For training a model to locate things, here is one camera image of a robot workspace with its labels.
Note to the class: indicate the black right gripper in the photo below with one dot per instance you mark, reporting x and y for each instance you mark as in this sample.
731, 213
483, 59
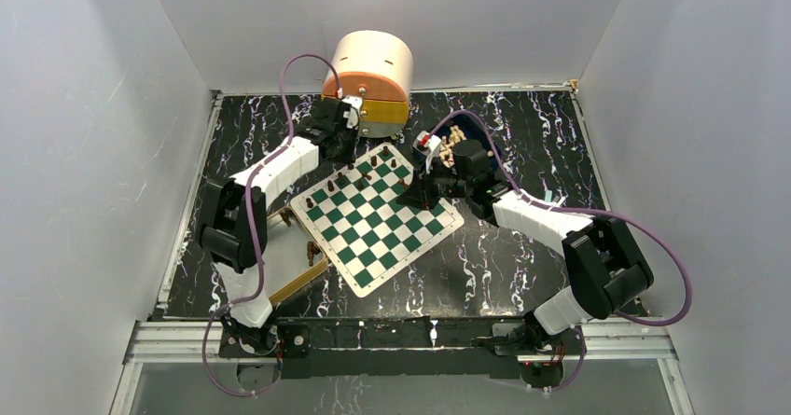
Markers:
420, 193

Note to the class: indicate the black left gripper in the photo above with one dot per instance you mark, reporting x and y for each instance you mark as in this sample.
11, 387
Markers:
347, 157

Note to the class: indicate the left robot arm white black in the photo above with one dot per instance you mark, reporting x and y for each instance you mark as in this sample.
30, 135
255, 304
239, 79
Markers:
232, 225

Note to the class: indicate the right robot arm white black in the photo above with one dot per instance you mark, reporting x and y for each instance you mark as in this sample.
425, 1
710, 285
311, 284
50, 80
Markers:
606, 268

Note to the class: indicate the pile of light chess pieces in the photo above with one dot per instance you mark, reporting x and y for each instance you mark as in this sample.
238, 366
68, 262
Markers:
448, 143

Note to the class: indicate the green white chess board mat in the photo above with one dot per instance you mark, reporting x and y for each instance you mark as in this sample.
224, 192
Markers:
367, 236

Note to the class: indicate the round wooden drawer cabinet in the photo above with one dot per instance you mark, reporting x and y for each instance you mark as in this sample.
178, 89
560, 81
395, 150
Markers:
378, 68

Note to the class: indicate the dark brown pawn piece top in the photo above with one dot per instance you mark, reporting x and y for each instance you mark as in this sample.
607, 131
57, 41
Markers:
287, 215

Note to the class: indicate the dark brown pawn piece corner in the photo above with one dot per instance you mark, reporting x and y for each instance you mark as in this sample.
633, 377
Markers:
312, 252

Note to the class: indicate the gold metal tin tray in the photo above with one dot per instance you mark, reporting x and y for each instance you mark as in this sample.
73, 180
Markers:
286, 265

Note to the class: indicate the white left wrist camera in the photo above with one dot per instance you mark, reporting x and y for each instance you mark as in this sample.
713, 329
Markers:
354, 112

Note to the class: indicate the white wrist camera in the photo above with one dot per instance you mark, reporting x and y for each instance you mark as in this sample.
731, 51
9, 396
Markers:
354, 112
425, 148

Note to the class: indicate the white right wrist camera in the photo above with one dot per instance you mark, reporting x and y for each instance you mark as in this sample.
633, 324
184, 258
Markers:
425, 148

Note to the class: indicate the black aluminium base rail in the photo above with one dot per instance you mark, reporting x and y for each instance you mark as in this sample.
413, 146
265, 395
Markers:
499, 348

